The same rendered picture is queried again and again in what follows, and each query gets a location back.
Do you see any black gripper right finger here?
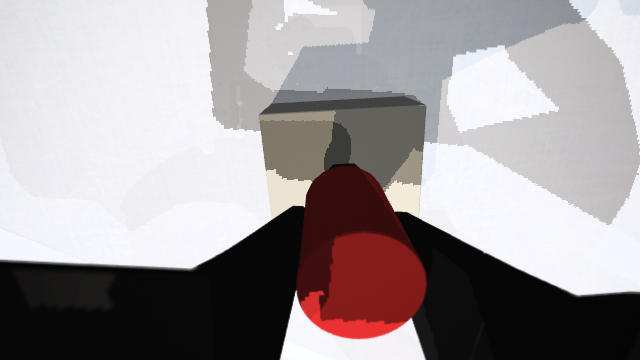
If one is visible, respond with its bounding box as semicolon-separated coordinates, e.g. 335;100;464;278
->
395;211;640;360

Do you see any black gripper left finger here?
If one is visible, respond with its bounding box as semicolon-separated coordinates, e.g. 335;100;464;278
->
0;206;305;360

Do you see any red translucent cap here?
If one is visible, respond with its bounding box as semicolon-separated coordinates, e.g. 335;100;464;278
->
296;166;427;339

